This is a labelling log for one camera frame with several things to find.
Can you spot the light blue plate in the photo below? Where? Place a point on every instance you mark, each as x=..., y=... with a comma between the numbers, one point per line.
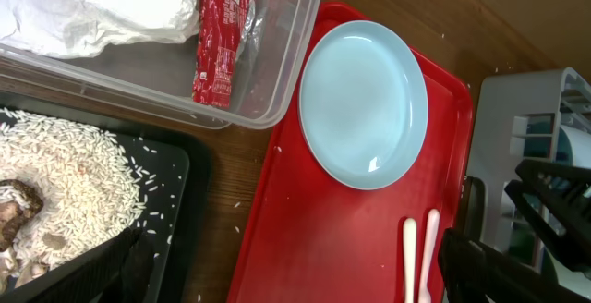
x=363, y=105

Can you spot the light blue bowl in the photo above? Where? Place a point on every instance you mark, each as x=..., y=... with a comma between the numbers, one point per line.
x=573, y=147

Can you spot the white napkin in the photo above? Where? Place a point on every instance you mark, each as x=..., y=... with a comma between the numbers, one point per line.
x=83, y=28

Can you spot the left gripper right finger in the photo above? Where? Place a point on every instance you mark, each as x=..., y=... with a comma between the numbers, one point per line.
x=475, y=273

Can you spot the rice and food scraps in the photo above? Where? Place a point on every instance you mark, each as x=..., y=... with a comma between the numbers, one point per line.
x=91, y=186

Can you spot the red serving tray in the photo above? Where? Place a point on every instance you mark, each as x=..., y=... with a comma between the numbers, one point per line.
x=310, y=238

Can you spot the black plastic tray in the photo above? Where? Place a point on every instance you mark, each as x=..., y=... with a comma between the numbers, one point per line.
x=175, y=185

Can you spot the grey dishwasher rack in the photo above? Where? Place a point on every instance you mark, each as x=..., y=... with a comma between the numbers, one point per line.
x=510, y=109

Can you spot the red snack wrapper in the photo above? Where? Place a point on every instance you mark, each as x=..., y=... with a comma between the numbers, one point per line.
x=224, y=26

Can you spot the clear plastic bin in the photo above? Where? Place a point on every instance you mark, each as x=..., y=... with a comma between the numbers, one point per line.
x=156, y=78

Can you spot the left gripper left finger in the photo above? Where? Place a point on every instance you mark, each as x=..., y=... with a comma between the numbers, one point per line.
x=119, y=270

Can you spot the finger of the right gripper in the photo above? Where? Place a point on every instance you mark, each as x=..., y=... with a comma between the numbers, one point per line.
x=558, y=178
x=559, y=212

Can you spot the cream plastic spoon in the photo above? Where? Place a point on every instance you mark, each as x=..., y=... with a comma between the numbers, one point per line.
x=409, y=255

